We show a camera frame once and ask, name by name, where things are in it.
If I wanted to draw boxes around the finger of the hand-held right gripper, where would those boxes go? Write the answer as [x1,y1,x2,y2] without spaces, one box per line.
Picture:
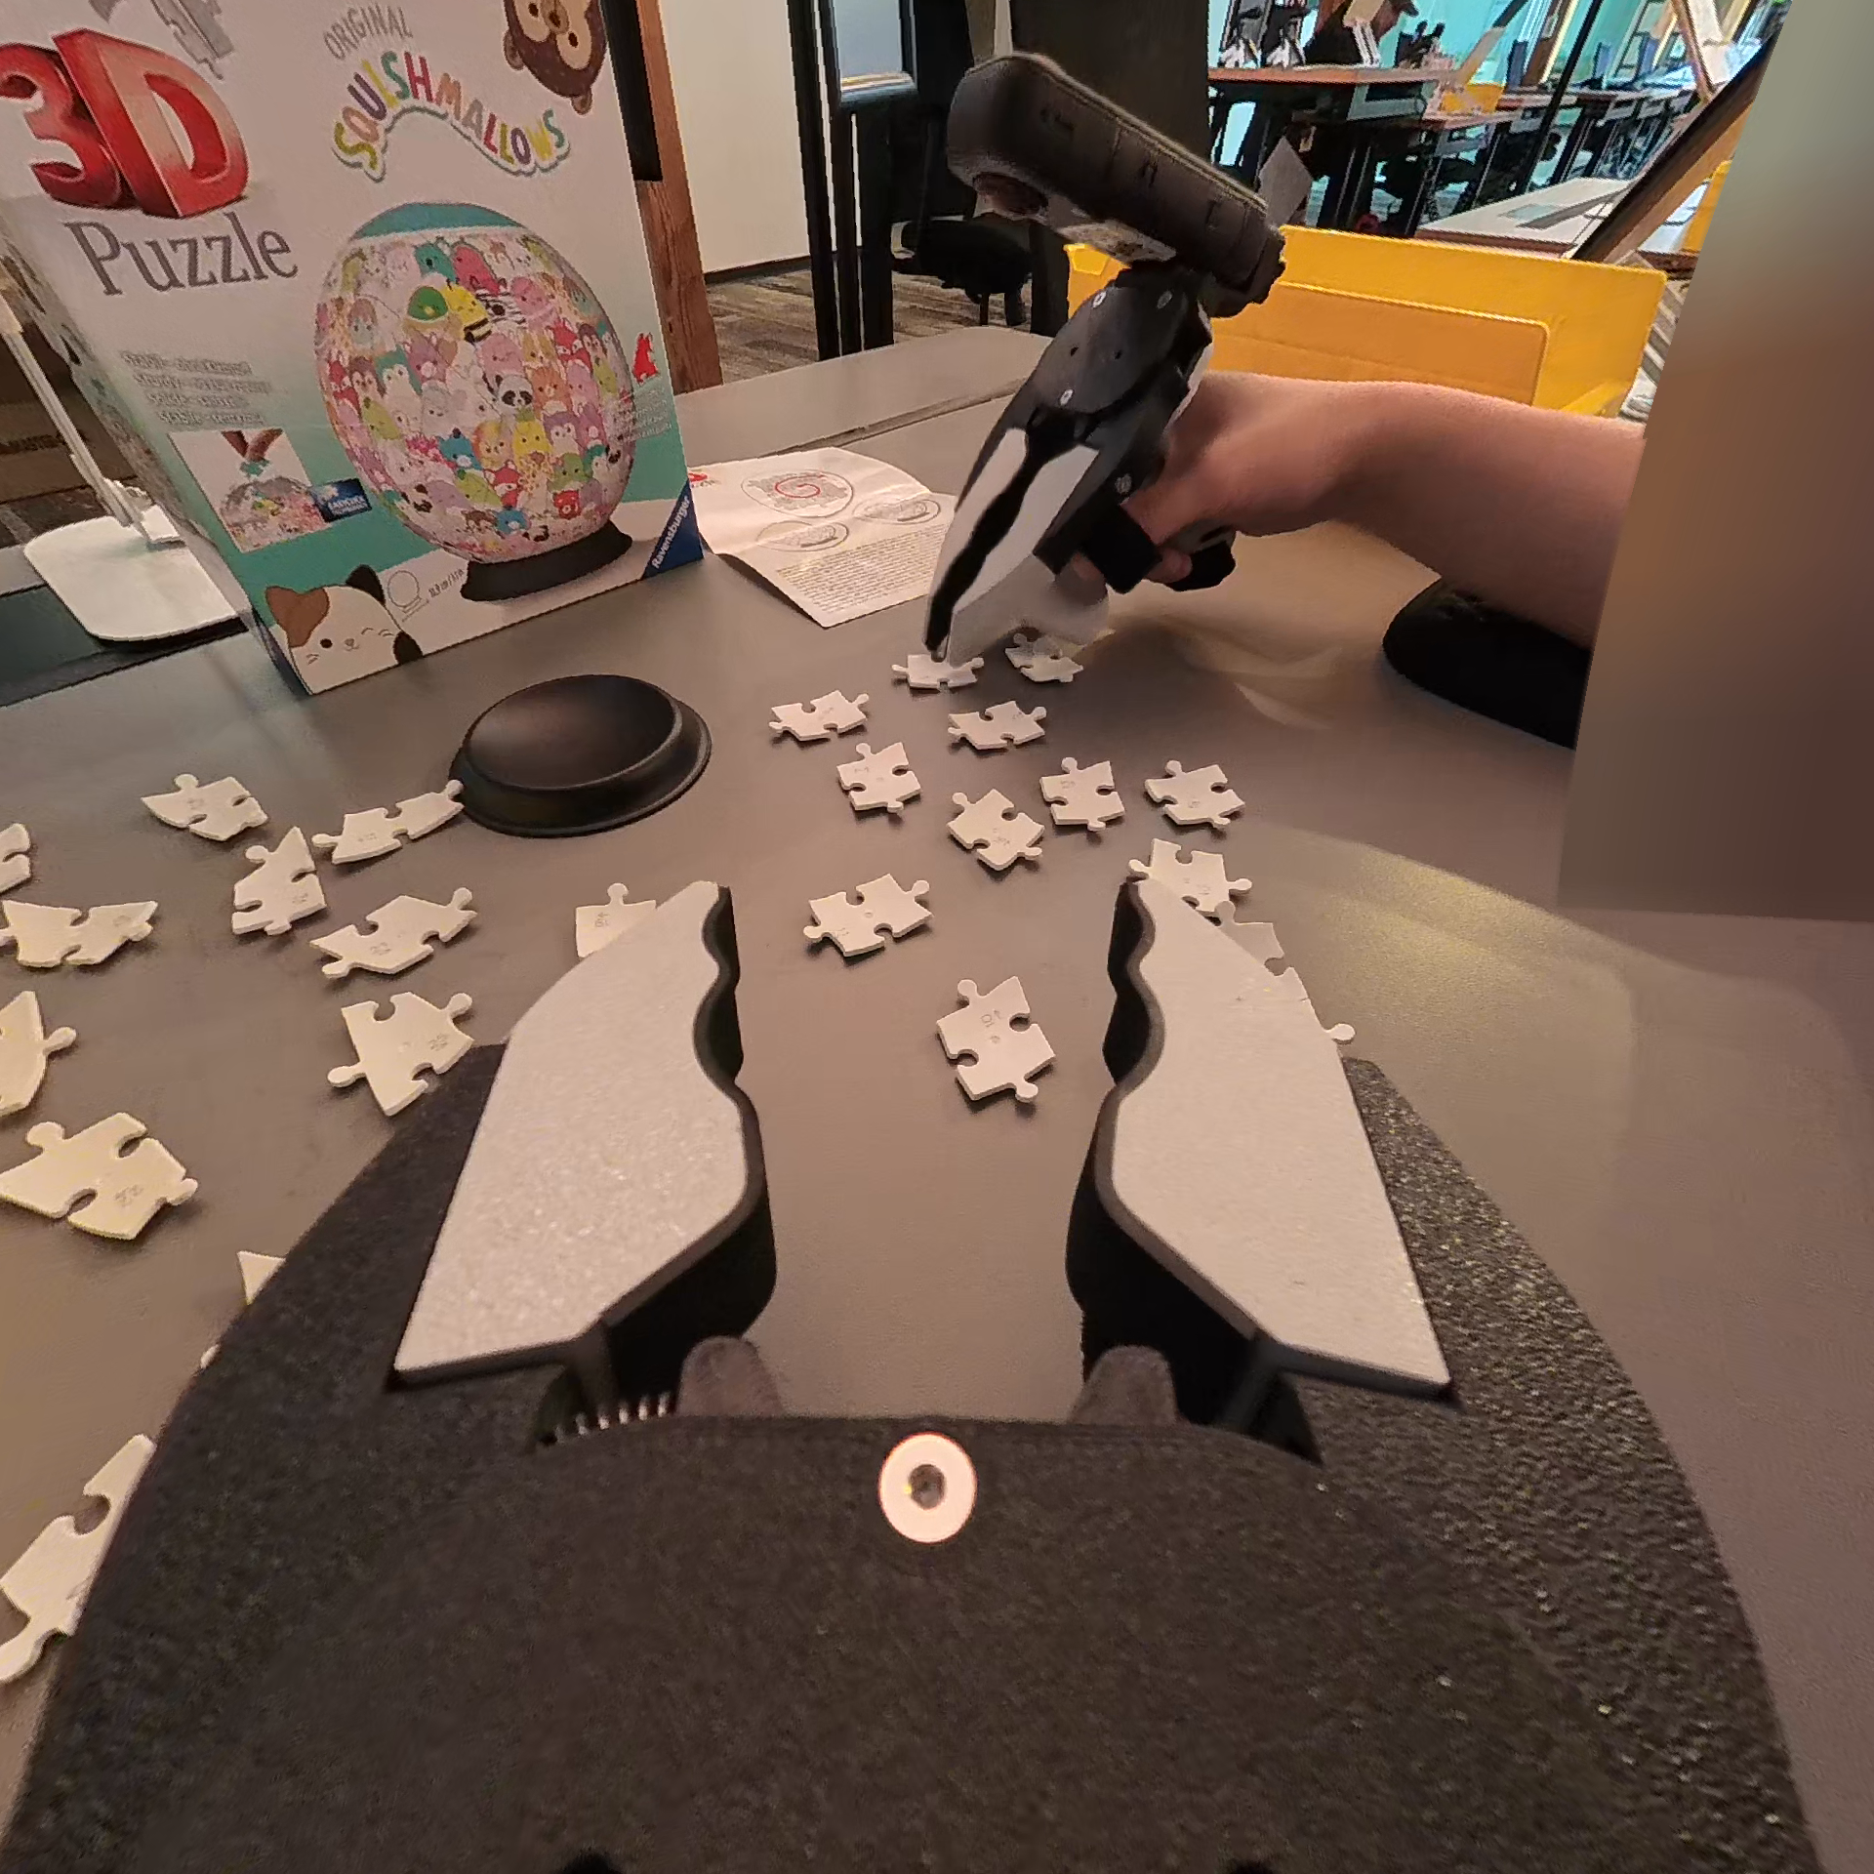
[923,428,1050,655]
[943,439,1124,664]

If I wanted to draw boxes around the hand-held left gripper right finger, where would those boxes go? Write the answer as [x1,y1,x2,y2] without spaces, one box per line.
[1072,876,1455,1433]

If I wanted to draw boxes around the scatter of white puzzle pieces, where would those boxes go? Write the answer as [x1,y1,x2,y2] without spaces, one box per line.
[0,631,1251,1685]

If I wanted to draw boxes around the black round puzzle stand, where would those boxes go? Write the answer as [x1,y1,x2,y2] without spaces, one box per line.
[445,672,714,838]

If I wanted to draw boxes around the wooden post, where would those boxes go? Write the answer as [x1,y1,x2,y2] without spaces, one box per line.
[628,0,725,396]

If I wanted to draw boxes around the background work tables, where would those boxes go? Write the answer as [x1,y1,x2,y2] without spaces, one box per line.
[1208,0,1780,263]

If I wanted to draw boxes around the white display stand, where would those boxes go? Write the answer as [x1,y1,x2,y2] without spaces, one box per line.
[0,322,248,642]

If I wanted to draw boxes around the black padded rest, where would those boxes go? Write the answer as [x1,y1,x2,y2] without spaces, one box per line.
[1381,578,1592,752]

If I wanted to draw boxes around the yellow plastic bin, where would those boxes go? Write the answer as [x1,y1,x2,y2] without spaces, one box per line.
[1064,227,1670,420]

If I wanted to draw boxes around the printed instruction leaflet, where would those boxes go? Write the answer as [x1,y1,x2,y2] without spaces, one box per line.
[700,446,967,630]

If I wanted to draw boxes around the colourful puzzle ball box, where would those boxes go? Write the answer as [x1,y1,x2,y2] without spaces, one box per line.
[0,0,700,700]

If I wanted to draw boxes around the person's right forearm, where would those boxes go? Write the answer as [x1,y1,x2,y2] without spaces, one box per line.
[1338,381,1649,645]

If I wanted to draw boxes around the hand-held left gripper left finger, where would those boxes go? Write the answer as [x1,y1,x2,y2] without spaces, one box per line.
[389,880,773,1412]

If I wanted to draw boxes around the person's right hand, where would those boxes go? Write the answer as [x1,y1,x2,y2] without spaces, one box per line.
[1124,373,1374,590]

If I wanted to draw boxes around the black office chair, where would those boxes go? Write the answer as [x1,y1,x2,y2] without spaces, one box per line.
[896,204,1036,336]

